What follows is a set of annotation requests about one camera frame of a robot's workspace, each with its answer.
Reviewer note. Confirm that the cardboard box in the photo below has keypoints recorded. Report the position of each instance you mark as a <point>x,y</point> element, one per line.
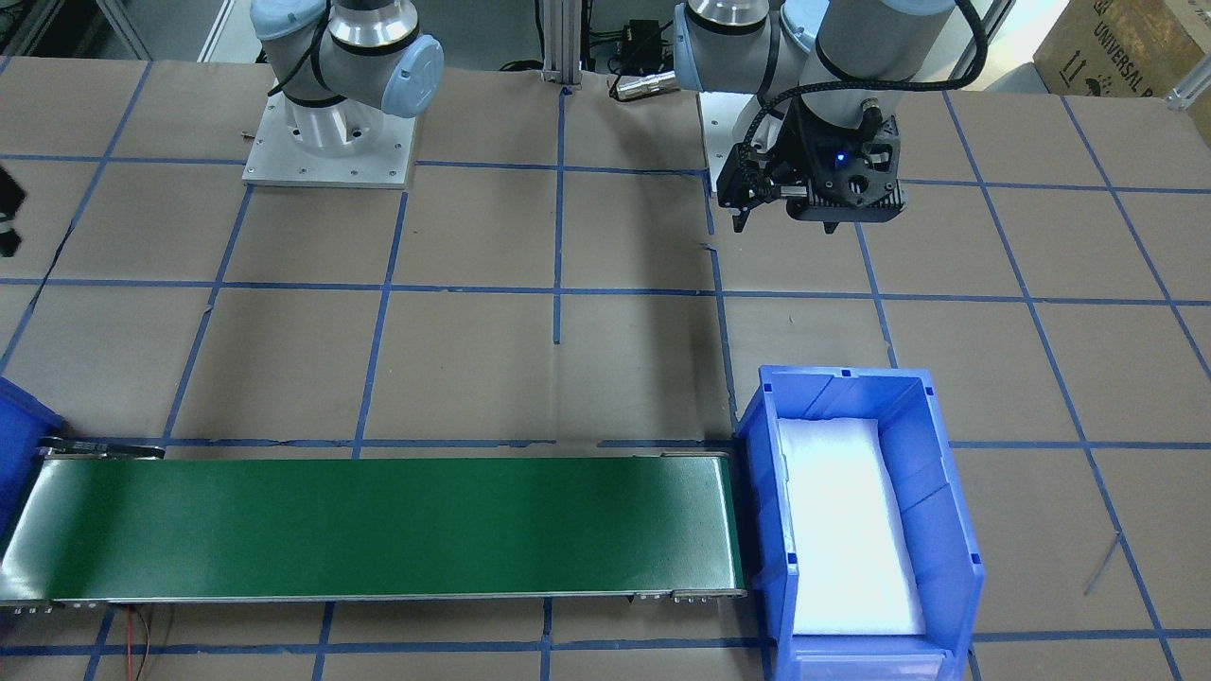
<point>1122,48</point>

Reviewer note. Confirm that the green conveyor belt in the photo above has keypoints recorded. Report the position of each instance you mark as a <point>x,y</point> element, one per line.
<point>142,531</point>

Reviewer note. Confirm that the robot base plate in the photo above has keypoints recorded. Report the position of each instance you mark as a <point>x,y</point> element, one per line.
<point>347,145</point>

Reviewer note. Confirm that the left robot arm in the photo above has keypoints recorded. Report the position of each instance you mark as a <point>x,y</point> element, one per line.
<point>823,78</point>

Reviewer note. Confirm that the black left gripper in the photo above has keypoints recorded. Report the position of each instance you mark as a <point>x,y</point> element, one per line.
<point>807,151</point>

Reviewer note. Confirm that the blue plastic bin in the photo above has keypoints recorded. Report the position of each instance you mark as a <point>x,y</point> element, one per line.
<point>24,421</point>
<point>938,531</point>

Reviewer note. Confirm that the aluminium frame post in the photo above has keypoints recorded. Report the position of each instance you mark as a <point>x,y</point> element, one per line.
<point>562,38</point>

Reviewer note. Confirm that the white foam pad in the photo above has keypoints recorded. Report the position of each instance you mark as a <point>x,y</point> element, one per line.
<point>855,576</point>

